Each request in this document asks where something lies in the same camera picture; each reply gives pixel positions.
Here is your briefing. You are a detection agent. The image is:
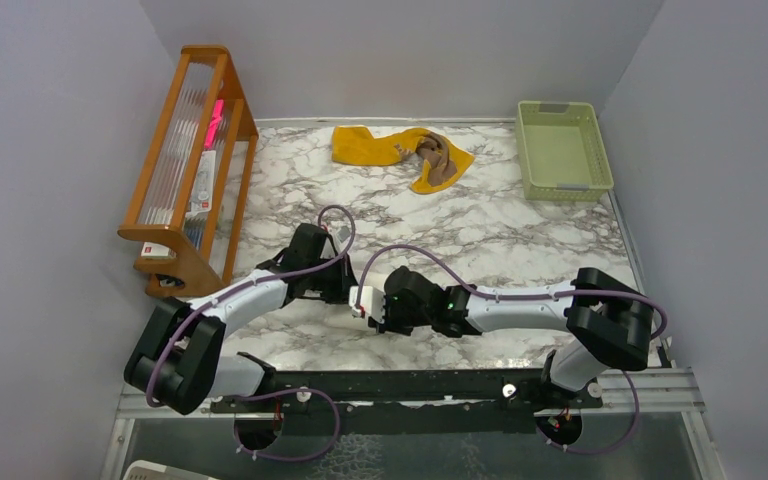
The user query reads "yellow brown towel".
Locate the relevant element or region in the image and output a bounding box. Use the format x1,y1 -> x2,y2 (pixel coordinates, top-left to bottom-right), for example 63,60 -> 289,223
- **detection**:
331,126 -> 474,195

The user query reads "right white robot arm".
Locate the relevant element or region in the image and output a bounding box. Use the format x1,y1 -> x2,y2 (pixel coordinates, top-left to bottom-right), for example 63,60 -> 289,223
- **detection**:
349,267 -> 656,407

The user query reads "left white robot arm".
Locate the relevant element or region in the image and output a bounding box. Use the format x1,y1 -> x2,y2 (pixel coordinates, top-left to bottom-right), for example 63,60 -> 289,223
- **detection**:
123,223 -> 357,415

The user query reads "wooden shelf rack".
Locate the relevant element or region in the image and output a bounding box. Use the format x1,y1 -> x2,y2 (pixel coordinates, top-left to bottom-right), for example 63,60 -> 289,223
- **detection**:
118,45 -> 259,298

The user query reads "small white red box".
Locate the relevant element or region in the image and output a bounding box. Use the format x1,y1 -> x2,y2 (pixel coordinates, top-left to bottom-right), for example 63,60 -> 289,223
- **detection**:
140,242 -> 176,260

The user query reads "green plastic basket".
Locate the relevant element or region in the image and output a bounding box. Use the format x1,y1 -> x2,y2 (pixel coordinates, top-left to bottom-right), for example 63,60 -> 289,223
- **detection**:
515,101 -> 614,202

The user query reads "white basket corner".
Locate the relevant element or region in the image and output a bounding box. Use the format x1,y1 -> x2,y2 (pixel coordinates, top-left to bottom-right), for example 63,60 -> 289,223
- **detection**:
122,460 -> 216,480

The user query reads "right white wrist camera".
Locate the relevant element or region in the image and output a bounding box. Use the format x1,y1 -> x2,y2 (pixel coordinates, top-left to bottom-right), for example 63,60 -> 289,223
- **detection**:
349,286 -> 386,323

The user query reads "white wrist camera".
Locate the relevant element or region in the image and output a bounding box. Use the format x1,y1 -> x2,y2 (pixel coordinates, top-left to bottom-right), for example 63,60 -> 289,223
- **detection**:
323,225 -> 352,253
349,286 -> 386,323

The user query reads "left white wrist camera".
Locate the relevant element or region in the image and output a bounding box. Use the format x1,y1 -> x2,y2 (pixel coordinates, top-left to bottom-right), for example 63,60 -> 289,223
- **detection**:
323,225 -> 352,253

